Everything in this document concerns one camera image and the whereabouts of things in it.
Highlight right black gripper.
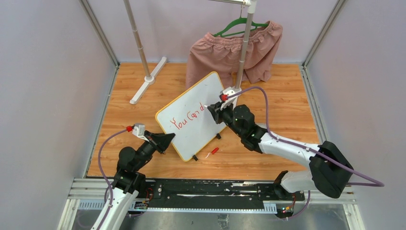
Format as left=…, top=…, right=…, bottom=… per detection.
left=208, top=100, right=244, bottom=138

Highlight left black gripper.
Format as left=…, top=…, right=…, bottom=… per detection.
left=134, top=130, right=175, bottom=171

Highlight yellow framed whiteboard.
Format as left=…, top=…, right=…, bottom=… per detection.
left=155, top=71, right=226, bottom=161

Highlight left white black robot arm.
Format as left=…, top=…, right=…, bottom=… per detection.
left=92, top=131, right=175, bottom=230

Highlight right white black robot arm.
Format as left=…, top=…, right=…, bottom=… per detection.
left=207, top=102, right=353, bottom=200

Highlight pink shorts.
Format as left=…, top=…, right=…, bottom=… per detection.
left=185, top=21, right=283, bottom=88

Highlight green clothes hanger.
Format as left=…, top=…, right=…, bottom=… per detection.
left=213, top=10, right=269, bottom=37

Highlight white clothes rack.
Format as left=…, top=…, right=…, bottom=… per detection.
left=122, top=0, right=258, bottom=109

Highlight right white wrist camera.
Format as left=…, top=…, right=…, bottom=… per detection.
left=219, top=87, right=238, bottom=110

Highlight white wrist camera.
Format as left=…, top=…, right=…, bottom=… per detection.
left=131, top=123, right=148, bottom=141
left=219, top=87, right=238, bottom=110

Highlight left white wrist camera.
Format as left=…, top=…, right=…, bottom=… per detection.
left=131, top=123, right=148, bottom=141

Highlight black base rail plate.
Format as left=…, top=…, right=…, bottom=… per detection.
left=128, top=179, right=305, bottom=217

